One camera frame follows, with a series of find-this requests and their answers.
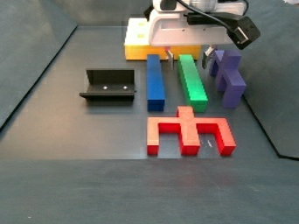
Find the purple branched block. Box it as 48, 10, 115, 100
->
210, 50, 247, 109

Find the yellow slotted board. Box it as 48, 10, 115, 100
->
124, 17, 202, 60

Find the green long bar block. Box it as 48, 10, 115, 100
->
178, 54, 208, 112

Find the black cable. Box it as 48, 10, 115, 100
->
160, 0, 235, 30

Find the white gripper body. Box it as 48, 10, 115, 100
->
147, 0, 249, 46

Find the black angled bracket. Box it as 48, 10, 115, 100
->
79, 68, 136, 102

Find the blue long bar block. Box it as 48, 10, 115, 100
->
147, 54, 164, 111

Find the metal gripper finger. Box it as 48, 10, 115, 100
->
164, 46, 174, 70
202, 45, 215, 69

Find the red branched block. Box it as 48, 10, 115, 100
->
147, 106, 236, 156

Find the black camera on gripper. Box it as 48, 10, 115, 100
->
218, 12, 262, 51

